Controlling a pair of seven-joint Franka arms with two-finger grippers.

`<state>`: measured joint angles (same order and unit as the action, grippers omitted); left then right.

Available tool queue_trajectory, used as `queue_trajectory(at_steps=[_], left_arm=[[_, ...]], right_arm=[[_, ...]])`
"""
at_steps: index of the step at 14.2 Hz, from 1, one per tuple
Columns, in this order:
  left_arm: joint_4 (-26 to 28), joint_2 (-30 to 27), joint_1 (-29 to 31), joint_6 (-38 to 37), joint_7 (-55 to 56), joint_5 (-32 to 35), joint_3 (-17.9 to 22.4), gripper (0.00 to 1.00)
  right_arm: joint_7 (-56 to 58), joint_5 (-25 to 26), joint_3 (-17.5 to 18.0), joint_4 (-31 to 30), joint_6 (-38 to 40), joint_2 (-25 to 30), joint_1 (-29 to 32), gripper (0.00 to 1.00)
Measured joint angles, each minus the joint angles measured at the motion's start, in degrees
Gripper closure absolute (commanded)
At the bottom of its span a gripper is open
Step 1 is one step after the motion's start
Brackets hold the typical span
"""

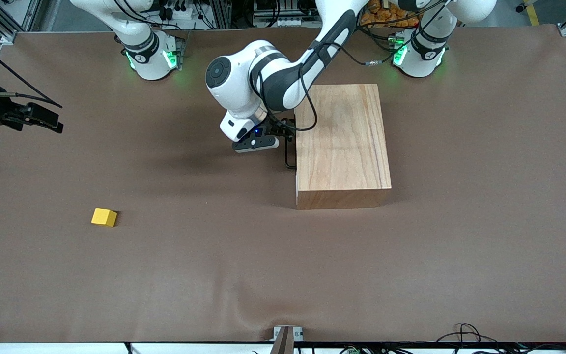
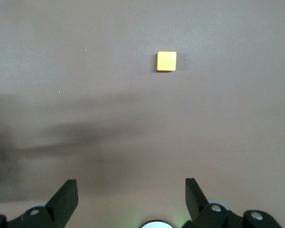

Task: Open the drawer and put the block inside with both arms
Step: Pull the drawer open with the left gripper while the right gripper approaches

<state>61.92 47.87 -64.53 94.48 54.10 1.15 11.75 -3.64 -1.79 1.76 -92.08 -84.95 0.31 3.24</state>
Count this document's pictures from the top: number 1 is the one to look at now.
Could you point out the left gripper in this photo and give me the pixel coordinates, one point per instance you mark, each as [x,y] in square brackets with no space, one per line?
[276,129]

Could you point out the yellow block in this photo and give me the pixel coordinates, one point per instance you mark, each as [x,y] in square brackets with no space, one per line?
[102,216]

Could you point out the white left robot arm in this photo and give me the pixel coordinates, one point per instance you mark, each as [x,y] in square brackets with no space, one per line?
[243,73]

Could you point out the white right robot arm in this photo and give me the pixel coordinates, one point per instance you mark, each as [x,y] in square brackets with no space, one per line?
[148,54]

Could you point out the wooden drawer cabinet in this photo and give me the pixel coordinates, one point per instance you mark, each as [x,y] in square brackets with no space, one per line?
[347,147]

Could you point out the white equipment box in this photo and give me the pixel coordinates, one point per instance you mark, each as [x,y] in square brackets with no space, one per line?
[288,22]

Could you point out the orange snack bag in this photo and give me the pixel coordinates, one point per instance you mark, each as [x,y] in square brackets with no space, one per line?
[386,18]

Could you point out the brown table mat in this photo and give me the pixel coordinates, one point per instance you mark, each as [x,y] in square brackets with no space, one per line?
[214,270]

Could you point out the white power strip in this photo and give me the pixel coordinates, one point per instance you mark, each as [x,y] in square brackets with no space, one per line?
[177,14]

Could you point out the aluminium frame upright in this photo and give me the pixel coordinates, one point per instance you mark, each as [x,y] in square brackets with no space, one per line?
[221,14]

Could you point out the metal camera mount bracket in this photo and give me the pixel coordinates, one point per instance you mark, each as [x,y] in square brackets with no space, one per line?
[283,339]

